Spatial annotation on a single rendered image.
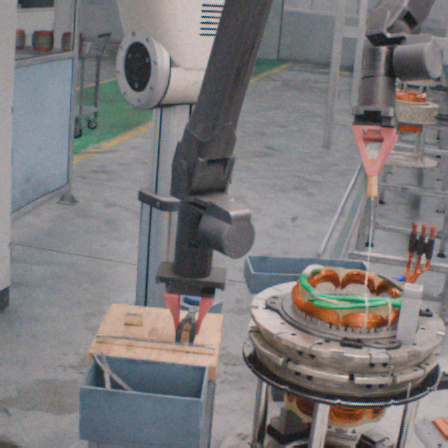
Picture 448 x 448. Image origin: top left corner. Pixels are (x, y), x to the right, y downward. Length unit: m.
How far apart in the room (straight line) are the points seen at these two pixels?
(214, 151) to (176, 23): 0.43
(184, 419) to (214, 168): 0.35
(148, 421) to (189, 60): 0.70
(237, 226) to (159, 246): 0.54
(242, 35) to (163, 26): 0.45
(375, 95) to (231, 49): 0.30
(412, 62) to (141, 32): 0.54
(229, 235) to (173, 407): 0.24
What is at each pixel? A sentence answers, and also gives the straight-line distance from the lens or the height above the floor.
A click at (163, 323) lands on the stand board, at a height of 1.07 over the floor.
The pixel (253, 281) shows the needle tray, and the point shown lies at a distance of 1.62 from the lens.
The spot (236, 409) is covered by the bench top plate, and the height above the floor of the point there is 0.78.
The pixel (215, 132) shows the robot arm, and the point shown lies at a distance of 1.15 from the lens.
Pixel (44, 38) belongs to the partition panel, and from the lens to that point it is 5.35.
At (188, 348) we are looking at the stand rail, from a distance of 1.26.
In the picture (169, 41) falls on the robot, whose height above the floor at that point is 1.49.
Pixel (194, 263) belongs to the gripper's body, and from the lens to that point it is 1.22.
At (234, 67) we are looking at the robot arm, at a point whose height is 1.49.
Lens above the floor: 1.60
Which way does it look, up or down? 17 degrees down
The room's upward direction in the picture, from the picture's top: 5 degrees clockwise
